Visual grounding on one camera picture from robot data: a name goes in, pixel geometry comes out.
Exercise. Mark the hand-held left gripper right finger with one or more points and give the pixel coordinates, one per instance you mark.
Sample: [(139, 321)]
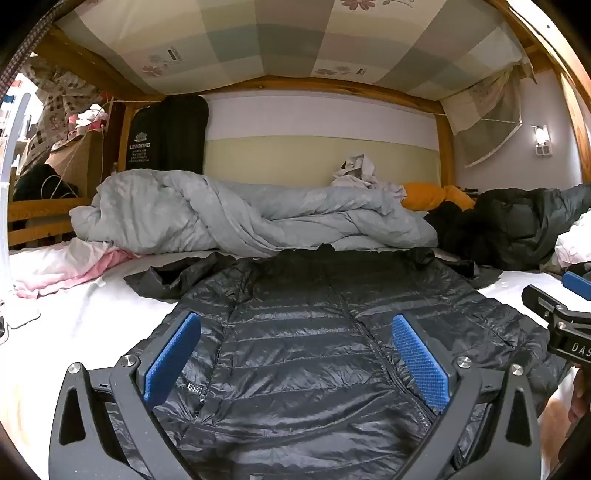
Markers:
[(421, 360)]

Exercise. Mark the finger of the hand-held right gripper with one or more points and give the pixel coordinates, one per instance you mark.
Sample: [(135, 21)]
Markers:
[(579, 285), (542, 304)]

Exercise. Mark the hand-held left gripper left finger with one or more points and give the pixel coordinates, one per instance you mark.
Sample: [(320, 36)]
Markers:
[(171, 357)]

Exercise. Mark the black down jacket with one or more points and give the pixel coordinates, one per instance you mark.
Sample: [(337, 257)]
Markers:
[(300, 346)]

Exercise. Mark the person's right hand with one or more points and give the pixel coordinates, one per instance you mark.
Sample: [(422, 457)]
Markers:
[(581, 397)]

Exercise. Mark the white pillow with pink print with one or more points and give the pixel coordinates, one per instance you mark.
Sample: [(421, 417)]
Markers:
[(575, 244)]

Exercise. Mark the dark green padded coat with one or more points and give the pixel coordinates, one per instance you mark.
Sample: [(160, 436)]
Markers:
[(508, 226)]

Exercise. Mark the pink and white cloth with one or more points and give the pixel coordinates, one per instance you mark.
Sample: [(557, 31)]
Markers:
[(69, 267)]

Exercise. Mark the grey duvet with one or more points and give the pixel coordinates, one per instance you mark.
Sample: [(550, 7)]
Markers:
[(207, 212)]

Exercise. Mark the orange cloth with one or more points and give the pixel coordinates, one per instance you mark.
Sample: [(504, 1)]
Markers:
[(420, 194)]

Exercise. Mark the checked hanging curtain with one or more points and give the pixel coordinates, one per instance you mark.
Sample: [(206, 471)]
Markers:
[(485, 110)]

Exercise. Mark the crumpled light grey garment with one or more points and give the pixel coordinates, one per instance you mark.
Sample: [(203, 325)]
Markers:
[(355, 170)]

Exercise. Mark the black hanging garment bag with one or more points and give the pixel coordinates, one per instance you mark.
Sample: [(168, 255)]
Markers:
[(175, 138)]

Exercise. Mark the brown cardboard box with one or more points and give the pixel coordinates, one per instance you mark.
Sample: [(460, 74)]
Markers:
[(69, 159)]

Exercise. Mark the white stand pole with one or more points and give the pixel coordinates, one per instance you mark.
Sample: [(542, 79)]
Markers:
[(9, 161)]

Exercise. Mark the pink and white plush toy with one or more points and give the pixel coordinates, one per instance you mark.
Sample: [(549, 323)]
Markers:
[(90, 115)]

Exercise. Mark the plaid hanging cloth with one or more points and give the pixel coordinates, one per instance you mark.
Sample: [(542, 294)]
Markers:
[(55, 106)]

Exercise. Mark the checked pastel bunk sheet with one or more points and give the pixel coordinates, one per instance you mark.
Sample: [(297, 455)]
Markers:
[(277, 37)]

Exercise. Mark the wall socket with night light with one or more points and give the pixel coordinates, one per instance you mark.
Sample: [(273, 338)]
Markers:
[(541, 141)]

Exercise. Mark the wooden bunk bed frame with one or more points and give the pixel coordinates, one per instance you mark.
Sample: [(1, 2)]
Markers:
[(323, 84)]

